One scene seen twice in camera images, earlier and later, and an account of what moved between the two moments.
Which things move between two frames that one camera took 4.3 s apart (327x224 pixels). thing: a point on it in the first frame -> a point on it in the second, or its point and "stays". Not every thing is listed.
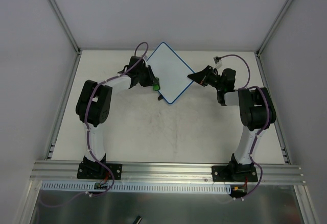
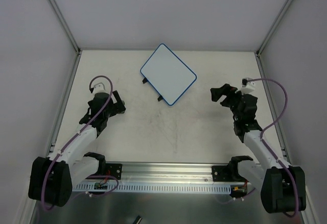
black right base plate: [234, 173] stays
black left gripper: [149, 76] -> [112, 104]
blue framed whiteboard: [171, 71] stays
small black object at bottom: [138, 220] stays
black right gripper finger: [207, 69] -> [227, 88]
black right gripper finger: [198, 76] -> [216, 93]
